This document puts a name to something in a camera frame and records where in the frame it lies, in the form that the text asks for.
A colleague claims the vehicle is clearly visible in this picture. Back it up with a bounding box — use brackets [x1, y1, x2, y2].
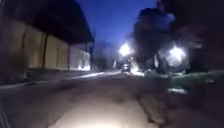
[121, 63, 132, 74]

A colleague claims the street lamp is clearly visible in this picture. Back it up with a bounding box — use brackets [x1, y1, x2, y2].
[118, 42, 133, 58]
[167, 45, 187, 66]

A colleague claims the grey asphalt road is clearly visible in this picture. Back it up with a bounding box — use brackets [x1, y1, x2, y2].
[0, 69, 224, 128]

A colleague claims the large dark tree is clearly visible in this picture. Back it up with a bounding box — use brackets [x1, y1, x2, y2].
[132, 7, 176, 74]

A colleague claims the raised pavement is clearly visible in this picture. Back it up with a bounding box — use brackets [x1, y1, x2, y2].
[0, 69, 122, 90]

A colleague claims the grass verge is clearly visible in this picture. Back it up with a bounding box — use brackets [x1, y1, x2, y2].
[143, 69, 224, 92]

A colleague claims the long pale wall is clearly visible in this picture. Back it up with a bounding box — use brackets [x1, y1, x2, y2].
[0, 18, 92, 78]

